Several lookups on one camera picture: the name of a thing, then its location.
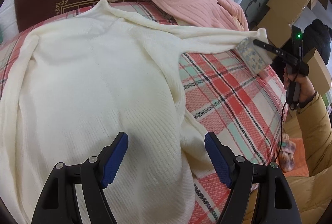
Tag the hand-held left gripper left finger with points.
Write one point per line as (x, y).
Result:
(115, 159)

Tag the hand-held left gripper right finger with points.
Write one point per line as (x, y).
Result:
(216, 159)

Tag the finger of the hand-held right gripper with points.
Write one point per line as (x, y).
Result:
(277, 52)

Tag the cream knitted sweater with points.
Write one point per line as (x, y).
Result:
(90, 78)

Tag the person's right forearm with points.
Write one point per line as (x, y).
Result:
(316, 130)

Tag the person's right hand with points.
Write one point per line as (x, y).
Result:
(306, 89)

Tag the dark clothing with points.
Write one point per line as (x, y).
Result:
(319, 40)

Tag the red plaid blanket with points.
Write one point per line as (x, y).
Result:
(220, 99)

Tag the multicoloured knitted item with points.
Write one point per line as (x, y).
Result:
(286, 154)

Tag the orange cloth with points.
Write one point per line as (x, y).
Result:
(299, 159)

